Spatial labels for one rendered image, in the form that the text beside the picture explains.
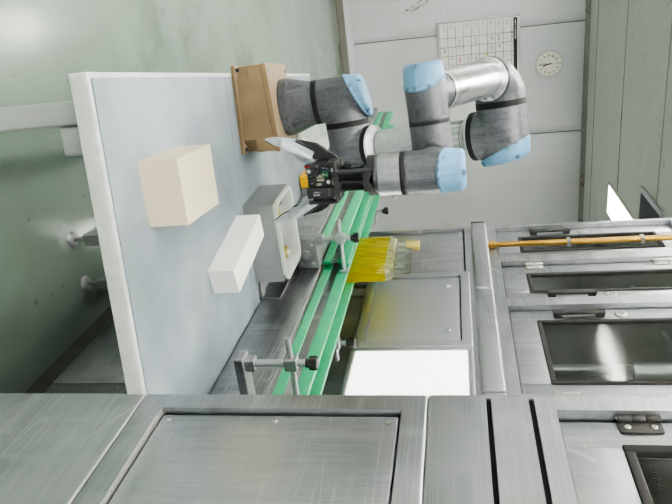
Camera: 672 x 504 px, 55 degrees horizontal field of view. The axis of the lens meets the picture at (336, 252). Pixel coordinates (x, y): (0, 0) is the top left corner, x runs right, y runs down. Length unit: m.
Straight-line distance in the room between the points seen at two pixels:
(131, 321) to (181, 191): 0.24
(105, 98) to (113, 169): 0.11
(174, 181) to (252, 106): 0.57
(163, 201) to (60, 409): 0.40
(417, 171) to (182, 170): 0.41
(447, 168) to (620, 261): 1.41
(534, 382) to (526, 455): 0.82
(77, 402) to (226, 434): 0.30
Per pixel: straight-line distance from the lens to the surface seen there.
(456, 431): 1.00
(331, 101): 1.71
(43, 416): 1.24
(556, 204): 8.28
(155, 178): 1.18
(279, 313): 1.70
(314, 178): 1.12
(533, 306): 2.09
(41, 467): 1.13
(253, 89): 1.69
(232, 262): 1.46
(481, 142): 1.55
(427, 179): 1.09
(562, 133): 8.02
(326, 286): 1.85
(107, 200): 1.11
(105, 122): 1.12
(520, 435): 0.99
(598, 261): 2.41
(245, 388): 1.36
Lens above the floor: 1.31
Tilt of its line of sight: 11 degrees down
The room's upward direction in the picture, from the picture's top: 88 degrees clockwise
